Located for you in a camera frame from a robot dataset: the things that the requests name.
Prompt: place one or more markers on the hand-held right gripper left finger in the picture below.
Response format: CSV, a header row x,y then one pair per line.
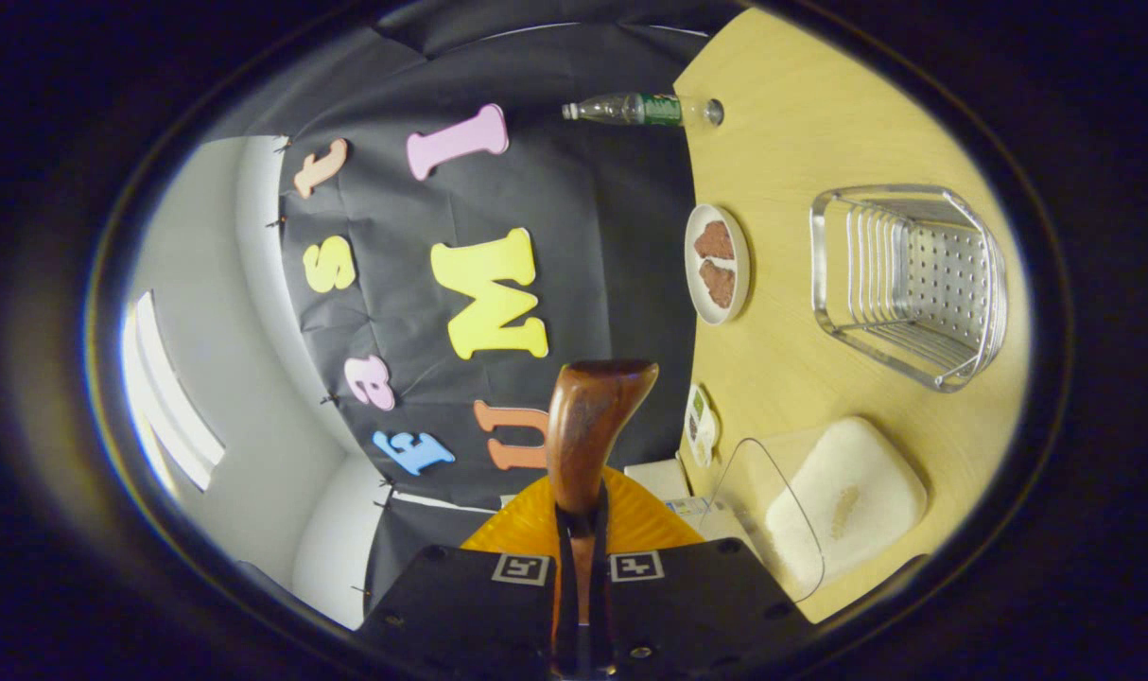
x,y
470,615

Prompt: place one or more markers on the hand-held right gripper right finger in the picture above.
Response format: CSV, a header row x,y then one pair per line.
x,y
697,615

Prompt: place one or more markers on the clear box of rice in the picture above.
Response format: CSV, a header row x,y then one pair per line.
x,y
848,492

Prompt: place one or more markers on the brown wooden spoon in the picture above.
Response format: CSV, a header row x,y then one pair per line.
x,y
588,426

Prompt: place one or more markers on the small divided condiment dish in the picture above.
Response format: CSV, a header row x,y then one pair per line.
x,y
702,426

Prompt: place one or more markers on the brown meat piece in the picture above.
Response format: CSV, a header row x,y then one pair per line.
x,y
718,284
714,241

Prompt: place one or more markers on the white round plate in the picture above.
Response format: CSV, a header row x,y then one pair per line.
x,y
739,274

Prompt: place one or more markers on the black backdrop cloth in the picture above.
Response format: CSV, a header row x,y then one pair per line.
x,y
583,189

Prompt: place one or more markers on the green label plastic bottle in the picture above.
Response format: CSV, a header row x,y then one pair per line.
x,y
650,109

